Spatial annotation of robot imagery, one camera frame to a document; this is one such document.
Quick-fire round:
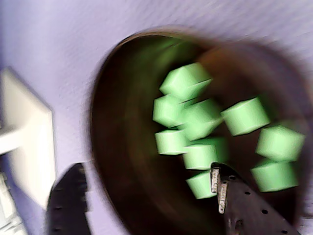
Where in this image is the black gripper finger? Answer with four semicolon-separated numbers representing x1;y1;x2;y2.
210;161;298;235
45;163;92;235

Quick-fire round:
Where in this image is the green cube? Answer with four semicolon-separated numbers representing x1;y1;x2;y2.
185;170;218;200
255;125;306;163
158;62;213;100
152;94;186;128
249;159;300;193
177;97;224;141
220;96;271;137
182;137;229;171
154;129;190;156

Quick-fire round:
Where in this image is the silver monitor stand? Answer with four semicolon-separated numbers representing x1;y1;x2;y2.
0;67;56;211

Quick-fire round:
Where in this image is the black metal bucket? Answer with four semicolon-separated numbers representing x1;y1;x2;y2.
89;25;313;235

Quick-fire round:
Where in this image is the blue woven tablecloth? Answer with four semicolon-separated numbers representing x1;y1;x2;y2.
0;0;313;235

